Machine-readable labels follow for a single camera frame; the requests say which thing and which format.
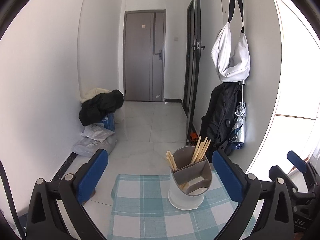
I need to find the silver folding umbrella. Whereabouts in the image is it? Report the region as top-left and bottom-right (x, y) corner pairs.
(230, 80), (248, 150)

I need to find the blue cardboard box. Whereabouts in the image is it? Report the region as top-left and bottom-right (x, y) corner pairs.
(96, 112), (115, 132)

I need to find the grey door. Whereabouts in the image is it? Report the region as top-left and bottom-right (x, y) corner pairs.
(124, 9), (167, 102)

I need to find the bundle of wooden chopsticks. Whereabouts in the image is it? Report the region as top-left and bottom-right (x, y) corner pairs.
(166, 135), (212, 172)

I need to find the teal checked tablecloth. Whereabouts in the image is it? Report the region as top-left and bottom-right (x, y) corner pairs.
(107, 174), (257, 240)

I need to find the black jacket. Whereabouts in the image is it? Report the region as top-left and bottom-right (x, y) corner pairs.
(79, 89), (124, 127)

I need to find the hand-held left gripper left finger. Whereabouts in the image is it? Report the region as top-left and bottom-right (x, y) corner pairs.
(26, 149), (109, 240)

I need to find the grey plastic parcel bag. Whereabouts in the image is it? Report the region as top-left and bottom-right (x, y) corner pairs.
(72, 132), (118, 158)

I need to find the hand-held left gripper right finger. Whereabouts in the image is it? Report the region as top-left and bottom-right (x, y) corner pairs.
(212, 150), (297, 240)

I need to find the white plastic parcel bag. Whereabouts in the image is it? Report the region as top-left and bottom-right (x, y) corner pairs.
(80, 124), (114, 142)

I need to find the large bright window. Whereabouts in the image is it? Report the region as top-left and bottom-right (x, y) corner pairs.
(266, 0), (320, 175)

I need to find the white grey utensil holder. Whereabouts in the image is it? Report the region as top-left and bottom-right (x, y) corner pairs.
(167, 146), (213, 210)

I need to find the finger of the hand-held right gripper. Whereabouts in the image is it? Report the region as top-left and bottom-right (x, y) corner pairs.
(287, 150), (314, 178)
(269, 165), (301, 196)

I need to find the black backpack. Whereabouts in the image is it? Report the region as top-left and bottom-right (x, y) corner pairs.
(199, 82), (242, 157)

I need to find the black framed glass door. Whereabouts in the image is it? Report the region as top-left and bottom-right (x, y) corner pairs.
(183, 0), (205, 144)

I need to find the white shoulder bag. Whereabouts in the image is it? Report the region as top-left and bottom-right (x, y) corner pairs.
(211, 0), (251, 83)

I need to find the cream cloth bag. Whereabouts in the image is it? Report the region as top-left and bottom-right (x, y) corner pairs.
(114, 107), (125, 124)

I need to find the cream coat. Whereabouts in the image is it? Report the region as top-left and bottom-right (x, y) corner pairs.
(80, 87), (112, 103)

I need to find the black cable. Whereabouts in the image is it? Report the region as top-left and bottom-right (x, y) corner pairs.
(0, 159), (27, 240)

